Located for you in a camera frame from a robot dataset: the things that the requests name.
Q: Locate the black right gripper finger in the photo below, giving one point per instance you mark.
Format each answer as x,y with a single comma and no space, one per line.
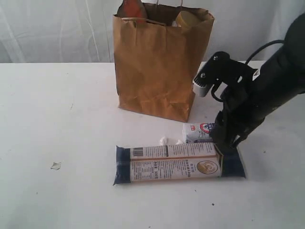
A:
219,133
240,138

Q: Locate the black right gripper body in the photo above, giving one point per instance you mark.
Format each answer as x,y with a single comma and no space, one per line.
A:
247,105

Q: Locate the white blue salt packet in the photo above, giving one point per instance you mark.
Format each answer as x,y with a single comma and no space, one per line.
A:
197,133

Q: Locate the long noodle package dark ends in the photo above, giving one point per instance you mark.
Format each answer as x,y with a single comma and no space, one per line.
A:
177,162

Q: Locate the brown paper shopping bag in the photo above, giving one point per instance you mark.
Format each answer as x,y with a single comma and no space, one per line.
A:
155,64

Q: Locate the clear jar gold lid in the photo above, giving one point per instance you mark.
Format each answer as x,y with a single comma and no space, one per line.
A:
186,22

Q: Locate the kraft stand-up coffee pouch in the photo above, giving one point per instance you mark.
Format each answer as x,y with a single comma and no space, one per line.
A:
132,9

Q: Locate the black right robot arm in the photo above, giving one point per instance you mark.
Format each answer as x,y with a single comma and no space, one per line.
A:
286,67

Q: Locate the white backdrop curtain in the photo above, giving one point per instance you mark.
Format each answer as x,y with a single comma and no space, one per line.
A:
81,30

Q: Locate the small torn plastic scrap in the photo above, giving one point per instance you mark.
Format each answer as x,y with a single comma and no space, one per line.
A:
56,166

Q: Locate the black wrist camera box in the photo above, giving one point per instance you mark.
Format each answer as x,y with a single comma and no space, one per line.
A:
220,68

